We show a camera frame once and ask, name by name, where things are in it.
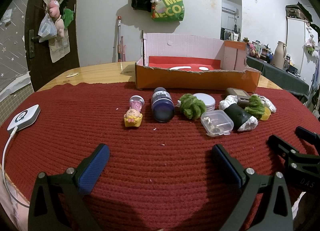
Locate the red stick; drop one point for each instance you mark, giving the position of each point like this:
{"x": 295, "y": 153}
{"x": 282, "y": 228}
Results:
{"x": 122, "y": 48}

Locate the pink and yellow doll figurine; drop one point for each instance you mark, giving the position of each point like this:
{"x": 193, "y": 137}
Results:
{"x": 133, "y": 117}

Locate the green tote bag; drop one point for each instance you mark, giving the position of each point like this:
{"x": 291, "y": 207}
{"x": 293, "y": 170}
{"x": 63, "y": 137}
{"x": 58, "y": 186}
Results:
{"x": 172, "y": 6}

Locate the dark blue bottle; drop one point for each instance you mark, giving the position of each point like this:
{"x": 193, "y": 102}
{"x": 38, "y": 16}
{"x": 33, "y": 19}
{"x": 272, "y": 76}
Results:
{"x": 162, "y": 106}

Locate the grey square device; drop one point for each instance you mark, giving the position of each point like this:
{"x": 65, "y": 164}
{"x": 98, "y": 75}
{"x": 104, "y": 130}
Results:
{"x": 240, "y": 93}

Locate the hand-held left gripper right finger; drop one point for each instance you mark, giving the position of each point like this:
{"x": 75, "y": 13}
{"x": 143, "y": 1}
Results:
{"x": 230, "y": 168}

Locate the red knitted mat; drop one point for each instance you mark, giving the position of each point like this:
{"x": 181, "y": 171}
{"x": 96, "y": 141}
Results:
{"x": 162, "y": 158}

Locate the blue plastic bag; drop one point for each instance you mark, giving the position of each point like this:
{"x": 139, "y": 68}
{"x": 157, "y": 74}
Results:
{"x": 46, "y": 30}

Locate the pink plush pig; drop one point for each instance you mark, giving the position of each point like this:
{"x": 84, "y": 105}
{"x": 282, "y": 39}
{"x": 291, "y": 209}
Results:
{"x": 54, "y": 11}

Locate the grey star curtain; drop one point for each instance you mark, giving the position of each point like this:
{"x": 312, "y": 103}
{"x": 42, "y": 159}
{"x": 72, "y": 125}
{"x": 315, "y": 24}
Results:
{"x": 12, "y": 53}

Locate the white square charger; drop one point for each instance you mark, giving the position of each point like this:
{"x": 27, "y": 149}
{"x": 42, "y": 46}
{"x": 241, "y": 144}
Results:
{"x": 23, "y": 117}

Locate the yellow bottle cap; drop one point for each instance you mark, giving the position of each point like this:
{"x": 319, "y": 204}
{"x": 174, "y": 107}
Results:
{"x": 266, "y": 116}

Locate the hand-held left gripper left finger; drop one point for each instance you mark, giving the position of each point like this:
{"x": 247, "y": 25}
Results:
{"x": 95, "y": 168}

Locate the dark brown door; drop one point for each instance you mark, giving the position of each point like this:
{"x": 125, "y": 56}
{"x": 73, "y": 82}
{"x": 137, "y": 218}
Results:
{"x": 35, "y": 71}

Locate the black roll with white tissue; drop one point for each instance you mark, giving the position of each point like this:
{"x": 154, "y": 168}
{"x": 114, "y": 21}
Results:
{"x": 237, "y": 115}

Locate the small yellow card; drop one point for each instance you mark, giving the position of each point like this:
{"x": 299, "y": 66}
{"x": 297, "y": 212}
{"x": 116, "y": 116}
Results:
{"x": 71, "y": 75}

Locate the green plush toy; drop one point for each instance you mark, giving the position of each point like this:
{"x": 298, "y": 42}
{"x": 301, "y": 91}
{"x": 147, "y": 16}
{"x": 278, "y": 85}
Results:
{"x": 68, "y": 16}

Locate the beige hanging organizer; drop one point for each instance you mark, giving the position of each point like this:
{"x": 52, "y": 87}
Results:
{"x": 58, "y": 48}

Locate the beige thermos jug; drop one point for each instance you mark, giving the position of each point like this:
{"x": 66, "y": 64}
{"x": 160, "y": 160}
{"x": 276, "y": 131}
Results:
{"x": 278, "y": 56}

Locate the white and orange pole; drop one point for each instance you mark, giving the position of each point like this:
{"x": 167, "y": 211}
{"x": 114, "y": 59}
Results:
{"x": 119, "y": 36}

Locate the orange cardboard box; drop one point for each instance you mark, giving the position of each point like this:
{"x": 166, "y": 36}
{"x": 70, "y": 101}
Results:
{"x": 190, "y": 78}

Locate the white hanging plush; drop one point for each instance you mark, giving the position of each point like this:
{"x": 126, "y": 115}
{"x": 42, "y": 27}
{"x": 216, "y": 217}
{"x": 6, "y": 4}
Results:
{"x": 312, "y": 47}

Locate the dark green covered table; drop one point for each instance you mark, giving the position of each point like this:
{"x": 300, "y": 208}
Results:
{"x": 280, "y": 76}

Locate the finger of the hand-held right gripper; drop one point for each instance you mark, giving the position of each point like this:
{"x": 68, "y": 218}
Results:
{"x": 282, "y": 146}
{"x": 308, "y": 135}

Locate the clear plastic box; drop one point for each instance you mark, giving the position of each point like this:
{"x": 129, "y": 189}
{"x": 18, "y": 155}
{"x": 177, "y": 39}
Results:
{"x": 216, "y": 121}

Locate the white cabinet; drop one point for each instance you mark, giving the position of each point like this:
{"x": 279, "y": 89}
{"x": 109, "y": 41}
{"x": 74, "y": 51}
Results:
{"x": 296, "y": 36}

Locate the white plush bear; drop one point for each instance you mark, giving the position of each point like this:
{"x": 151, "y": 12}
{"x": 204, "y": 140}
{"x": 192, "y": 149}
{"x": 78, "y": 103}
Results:
{"x": 270, "y": 105}

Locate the green yarn pompom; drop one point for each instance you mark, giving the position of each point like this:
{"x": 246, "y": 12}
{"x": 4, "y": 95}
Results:
{"x": 255, "y": 107}
{"x": 191, "y": 107}

